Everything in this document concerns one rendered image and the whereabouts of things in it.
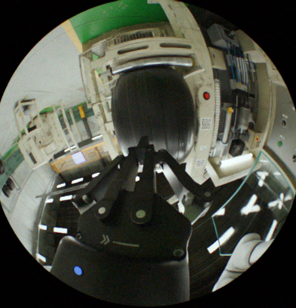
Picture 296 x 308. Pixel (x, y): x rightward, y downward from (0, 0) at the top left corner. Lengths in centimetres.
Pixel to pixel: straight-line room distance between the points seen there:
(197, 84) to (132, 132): 41
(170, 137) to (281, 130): 58
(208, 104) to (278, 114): 43
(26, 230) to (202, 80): 1181
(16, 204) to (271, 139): 1169
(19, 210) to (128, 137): 1111
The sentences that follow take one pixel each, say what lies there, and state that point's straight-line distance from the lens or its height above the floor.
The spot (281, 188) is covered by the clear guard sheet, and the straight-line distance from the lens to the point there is 65.
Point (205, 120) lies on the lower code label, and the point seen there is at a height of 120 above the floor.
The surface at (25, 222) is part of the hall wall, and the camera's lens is 1133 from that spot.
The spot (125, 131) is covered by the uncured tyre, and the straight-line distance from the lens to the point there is 30.
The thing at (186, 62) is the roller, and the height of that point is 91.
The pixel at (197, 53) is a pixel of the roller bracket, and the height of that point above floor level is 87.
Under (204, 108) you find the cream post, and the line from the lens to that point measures 55.
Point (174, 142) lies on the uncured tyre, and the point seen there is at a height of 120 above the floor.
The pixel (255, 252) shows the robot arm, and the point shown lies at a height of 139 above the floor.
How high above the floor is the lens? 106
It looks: 33 degrees up
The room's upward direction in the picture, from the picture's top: 169 degrees clockwise
